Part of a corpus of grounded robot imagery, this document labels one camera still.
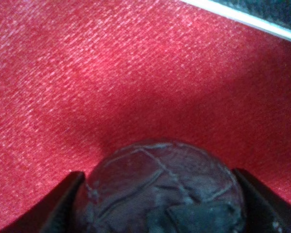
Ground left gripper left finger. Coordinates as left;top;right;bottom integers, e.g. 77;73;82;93
0;171;85;233

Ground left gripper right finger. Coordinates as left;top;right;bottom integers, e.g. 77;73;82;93
232;168;291;233

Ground dark purple mangosteen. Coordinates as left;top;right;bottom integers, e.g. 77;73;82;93
68;140;246;233

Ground red table cloth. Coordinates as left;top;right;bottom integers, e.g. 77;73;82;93
0;0;291;232

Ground black white board eraser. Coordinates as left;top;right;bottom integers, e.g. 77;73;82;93
185;0;291;42

